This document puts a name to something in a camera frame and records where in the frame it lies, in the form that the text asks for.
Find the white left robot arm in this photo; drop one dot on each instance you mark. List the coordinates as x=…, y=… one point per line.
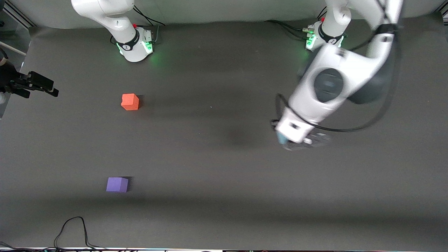
x=329, y=84

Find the purple foam block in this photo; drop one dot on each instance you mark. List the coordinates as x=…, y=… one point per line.
x=116, y=184

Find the aluminium frame rail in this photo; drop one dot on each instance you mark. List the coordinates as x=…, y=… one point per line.
x=19, y=15

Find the orange foam block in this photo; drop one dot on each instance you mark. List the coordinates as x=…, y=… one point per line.
x=130, y=102

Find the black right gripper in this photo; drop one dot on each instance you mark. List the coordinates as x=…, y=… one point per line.
x=9, y=80

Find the light blue foam block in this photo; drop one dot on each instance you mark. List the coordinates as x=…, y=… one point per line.
x=281, y=138

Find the thin white bar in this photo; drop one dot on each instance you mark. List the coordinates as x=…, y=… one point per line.
x=12, y=48

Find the dark grey table mat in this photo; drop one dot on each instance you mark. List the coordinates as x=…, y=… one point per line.
x=224, y=175

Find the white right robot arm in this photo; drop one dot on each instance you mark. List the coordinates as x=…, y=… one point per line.
x=105, y=10

